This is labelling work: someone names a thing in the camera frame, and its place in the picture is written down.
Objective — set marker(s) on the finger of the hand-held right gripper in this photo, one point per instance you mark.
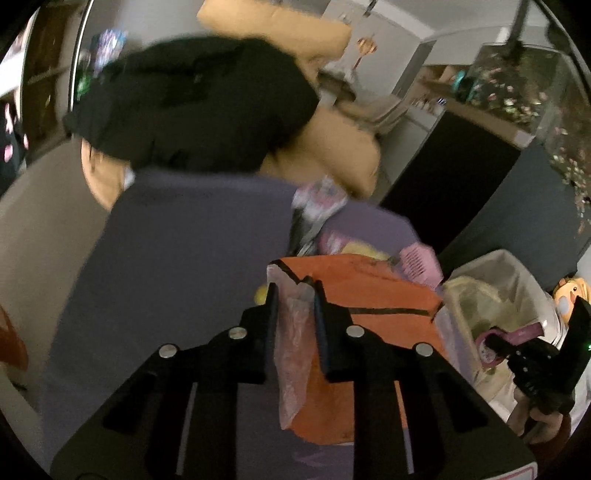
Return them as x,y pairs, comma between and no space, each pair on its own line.
503,348

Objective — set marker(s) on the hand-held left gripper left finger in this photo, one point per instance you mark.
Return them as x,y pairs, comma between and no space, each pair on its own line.
273,314

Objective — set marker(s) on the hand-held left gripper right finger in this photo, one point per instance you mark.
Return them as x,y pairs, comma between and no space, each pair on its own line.
319,323

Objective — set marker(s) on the orange paper bag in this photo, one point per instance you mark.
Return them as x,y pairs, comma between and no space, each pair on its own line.
369,295

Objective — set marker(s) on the bin with yellowish bag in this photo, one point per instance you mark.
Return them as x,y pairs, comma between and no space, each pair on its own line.
503,286

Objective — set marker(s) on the person's right forearm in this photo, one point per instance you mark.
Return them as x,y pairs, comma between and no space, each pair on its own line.
558,443

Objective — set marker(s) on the person's right hand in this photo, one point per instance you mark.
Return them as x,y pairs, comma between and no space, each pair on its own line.
521,417

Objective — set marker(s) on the plush doll with mask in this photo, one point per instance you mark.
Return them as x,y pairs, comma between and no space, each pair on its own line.
570,295

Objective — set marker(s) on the green snack packet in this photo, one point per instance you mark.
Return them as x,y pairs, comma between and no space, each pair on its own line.
302,230

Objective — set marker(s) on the pink plastic basket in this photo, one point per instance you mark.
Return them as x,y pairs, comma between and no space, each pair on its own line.
420,265

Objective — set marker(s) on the pink white snack packet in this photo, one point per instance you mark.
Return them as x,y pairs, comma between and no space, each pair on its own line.
321,196

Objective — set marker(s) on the dark blue cabinet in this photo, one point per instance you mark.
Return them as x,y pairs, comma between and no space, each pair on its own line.
508,207

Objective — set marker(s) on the yellow beanbag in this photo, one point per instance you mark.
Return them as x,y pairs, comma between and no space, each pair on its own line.
332,152

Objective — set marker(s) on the dining table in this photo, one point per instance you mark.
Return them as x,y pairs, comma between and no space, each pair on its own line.
369,110

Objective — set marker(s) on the black jacket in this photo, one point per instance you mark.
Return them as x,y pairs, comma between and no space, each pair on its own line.
194,101

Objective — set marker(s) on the aquarium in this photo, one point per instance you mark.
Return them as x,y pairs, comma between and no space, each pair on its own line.
531,87

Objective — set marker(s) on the orange object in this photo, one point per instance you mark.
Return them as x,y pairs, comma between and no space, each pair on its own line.
11,341

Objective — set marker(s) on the teal round device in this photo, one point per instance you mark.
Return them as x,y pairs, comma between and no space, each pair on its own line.
460,82

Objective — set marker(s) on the red hanging ornament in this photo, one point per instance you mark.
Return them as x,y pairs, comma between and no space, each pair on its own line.
365,48

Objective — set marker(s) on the shiny colourful bag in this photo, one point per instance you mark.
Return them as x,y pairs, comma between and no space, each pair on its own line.
108,41

